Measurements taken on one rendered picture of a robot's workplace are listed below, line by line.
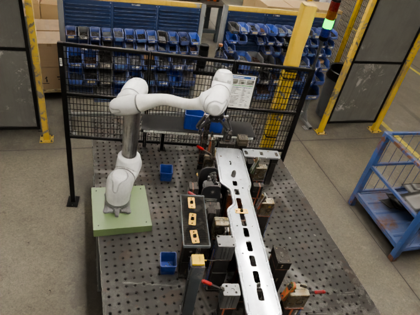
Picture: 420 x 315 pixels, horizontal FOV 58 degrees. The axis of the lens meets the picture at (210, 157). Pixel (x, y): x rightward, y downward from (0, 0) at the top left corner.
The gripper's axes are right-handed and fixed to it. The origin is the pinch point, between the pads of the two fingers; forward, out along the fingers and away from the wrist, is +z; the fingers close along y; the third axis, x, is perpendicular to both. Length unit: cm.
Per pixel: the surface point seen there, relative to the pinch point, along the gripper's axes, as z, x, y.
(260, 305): 46, -75, 24
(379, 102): 99, 258, 278
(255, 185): 47, 15, 40
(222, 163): 46, 36, 19
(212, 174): 28.6, 2.1, 4.9
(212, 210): 36.4, -21.2, 3.9
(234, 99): 23, 90, 32
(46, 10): 79, 409, -185
